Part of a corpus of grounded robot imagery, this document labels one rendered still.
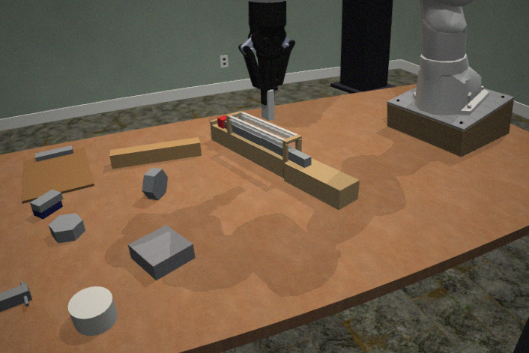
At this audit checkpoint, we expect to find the red cube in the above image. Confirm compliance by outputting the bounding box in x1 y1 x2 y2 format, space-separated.
217 116 226 129

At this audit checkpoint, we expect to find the tan wooden bar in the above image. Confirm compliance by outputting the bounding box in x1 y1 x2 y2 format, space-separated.
109 137 202 169

